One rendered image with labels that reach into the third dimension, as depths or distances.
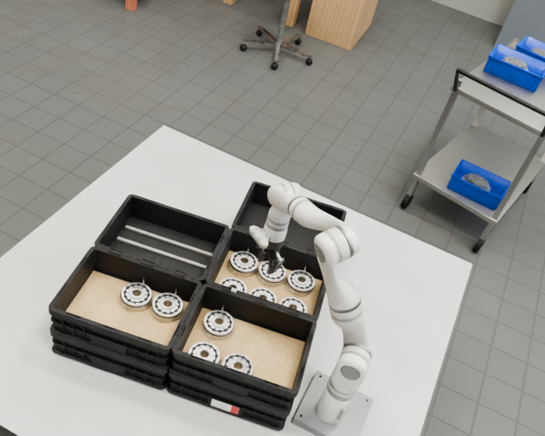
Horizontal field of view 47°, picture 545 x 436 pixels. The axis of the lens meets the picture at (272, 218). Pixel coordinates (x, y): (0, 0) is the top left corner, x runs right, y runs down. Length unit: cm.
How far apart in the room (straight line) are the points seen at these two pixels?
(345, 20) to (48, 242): 393
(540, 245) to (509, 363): 112
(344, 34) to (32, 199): 327
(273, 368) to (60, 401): 67
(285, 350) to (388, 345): 48
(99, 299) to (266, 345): 58
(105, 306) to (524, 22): 555
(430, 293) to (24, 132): 273
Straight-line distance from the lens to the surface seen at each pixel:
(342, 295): 170
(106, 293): 219
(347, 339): 191
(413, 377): 238
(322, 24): 591
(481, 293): 389
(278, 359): 209
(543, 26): 691
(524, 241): 443
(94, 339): 204
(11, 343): 225
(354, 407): 219
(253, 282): 228
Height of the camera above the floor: 250
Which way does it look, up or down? 41 degrees down
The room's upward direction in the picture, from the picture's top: 15 degrees clockwise
